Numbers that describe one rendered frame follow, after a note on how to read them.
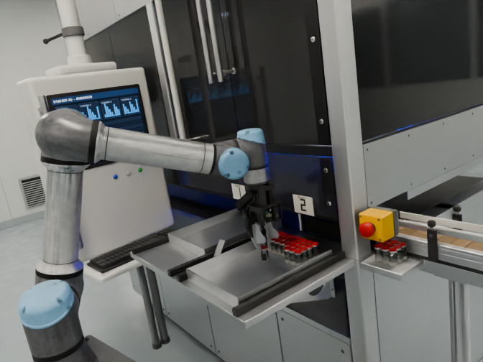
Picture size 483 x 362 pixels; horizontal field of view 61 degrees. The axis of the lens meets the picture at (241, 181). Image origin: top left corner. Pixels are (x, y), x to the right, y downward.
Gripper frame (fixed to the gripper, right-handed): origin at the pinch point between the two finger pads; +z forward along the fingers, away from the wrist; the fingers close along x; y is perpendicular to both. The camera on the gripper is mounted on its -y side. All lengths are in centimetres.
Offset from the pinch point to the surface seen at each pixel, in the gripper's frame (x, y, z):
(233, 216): 19.4, -43.2, 4.7
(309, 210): 15.5, 5.9, -7.4
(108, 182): -18, -78, -16
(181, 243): -10.8, -33.2, 3.4
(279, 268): -0.7, 7.9, 5.2
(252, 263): -3.4, -1.5, 5.2
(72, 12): -15, -84, -85
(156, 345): -9, -89, 73
